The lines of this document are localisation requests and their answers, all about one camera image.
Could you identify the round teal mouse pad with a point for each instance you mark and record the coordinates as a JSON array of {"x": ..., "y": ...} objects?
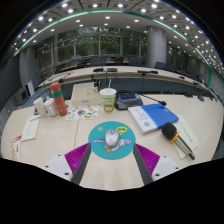
[{"x": 98, "y": 133}]

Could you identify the white paper sheet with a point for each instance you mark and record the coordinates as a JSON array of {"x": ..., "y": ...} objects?
[{"x": 188, "y": 131}]

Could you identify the black handheld microphone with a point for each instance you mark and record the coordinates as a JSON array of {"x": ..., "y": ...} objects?
[{"x": 169, "y": 130}]

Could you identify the dark office chairs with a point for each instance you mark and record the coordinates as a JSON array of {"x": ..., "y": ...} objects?
[{"x": 135, "y": 60}]

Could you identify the long curved wooden desk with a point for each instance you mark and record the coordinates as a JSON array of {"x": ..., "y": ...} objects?
[{"x": 126, "y": 71}]

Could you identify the black gooseneck microphone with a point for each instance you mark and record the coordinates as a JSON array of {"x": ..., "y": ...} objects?
[{"x": 162, "y": 103}]

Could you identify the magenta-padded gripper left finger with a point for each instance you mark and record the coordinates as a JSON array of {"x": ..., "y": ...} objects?
[{"x": 78, "y": 156}]

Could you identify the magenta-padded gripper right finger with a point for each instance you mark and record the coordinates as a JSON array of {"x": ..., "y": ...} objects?
[{"x": 146, "y": 158}]

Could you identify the white booklet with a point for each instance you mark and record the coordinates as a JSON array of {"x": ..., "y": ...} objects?
[{"x": 30, "y": 127}]

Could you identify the colourful sticker sheet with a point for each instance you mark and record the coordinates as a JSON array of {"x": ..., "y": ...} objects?
[{"x": 83, "y": 112}]

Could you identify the red and white leaflet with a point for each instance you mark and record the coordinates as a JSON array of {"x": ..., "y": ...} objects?
[{"x": 15, "y": 146}]

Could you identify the silver computer mouse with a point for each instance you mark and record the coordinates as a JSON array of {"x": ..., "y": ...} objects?
[{"x": 111, "y": 137}]

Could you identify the beige cardboard box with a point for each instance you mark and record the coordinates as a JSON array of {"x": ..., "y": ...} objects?
[{"x": 85, "y": 95}]

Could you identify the red bottle with green band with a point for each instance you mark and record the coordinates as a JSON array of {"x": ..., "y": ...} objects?
[{"x": 59, "y": 100}]

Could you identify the blue and white book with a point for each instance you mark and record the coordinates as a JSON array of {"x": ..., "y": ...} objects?
[{"x": 153, "y": 116}]

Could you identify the ceiling lights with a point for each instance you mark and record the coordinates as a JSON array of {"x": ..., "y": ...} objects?
[{"x": 95, "y": 5}]

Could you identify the white lidded cup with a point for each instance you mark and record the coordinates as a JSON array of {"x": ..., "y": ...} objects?
[{"x": 50, "y": 106}]

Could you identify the grey desktop conference unit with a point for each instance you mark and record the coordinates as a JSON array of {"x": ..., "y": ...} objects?
[{"x": 128, "y": 100}]

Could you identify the white paper cup with straw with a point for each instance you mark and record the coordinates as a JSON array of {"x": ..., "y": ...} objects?
[{"x": 108, "y": 100}]

